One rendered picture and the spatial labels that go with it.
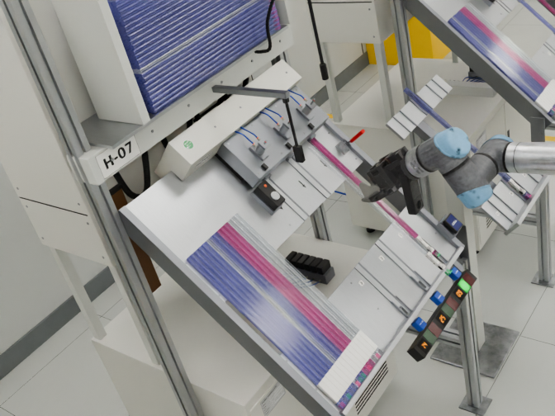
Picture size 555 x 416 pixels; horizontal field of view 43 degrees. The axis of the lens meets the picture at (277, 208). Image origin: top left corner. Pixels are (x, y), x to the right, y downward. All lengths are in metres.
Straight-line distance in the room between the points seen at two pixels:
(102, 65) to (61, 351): 2.02
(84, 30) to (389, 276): 0.99
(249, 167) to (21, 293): 1.81
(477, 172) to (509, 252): 1.56
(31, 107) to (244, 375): 0.90
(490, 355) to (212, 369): 1.15
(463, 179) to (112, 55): 0.84
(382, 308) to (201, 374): 0.55
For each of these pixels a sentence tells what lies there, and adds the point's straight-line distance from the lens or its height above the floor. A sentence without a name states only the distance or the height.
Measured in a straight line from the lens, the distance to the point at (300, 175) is 1.94.
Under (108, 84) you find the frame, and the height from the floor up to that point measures 1.49.
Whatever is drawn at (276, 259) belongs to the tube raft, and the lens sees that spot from 1.76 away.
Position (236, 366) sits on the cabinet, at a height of 0.62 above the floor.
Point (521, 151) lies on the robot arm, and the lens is 1.74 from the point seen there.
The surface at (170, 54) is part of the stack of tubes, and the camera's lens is 1.69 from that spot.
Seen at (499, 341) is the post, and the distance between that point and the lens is 2.82.
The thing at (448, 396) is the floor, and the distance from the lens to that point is 2.66.
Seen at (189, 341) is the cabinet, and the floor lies 0.62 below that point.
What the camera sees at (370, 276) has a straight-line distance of 1.89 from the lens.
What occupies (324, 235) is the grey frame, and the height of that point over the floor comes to 0.63.
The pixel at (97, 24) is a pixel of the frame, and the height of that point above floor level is 1.63.
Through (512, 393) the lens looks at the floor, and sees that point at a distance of 2.66.
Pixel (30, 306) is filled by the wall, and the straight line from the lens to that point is 3.44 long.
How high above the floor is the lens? 2.00
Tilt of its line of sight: 32 degrees down
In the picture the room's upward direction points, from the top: 15 degrees counter-clockwise
